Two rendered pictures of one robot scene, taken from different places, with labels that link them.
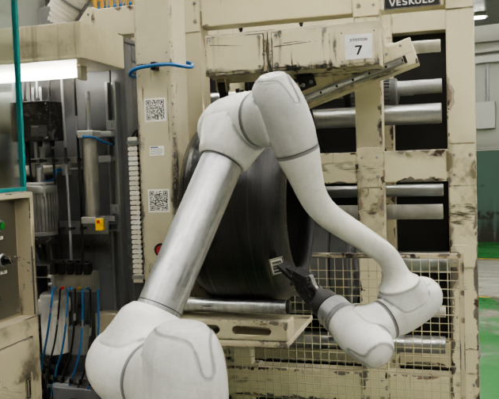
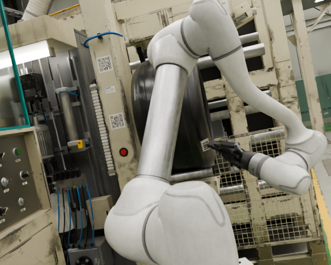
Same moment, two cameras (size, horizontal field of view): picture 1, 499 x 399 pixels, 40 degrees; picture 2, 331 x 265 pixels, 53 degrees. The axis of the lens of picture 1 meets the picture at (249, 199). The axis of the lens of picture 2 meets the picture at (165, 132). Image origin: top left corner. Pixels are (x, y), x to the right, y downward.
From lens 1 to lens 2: 0.60 m
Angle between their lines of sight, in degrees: 6
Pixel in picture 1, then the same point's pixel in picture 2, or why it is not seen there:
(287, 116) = (221, 23)
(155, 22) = (95, 8)
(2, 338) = (32, 227)
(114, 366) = (133, 230)
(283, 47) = (174, 17)
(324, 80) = not seen: hidden behind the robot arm
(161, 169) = (115, 100)
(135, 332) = (143, 201)
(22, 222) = (31, 148)
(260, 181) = (187, 91)
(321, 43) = not seen: hidden behind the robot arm
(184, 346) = (197, 201)
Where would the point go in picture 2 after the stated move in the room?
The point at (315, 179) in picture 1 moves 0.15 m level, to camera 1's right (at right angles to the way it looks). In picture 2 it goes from (244, 69) to (289, 60)
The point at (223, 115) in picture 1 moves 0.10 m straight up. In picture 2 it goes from (169, 37) to (163, 5)
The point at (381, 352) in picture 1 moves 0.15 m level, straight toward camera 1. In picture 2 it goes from (305, 183) to (324, 194)
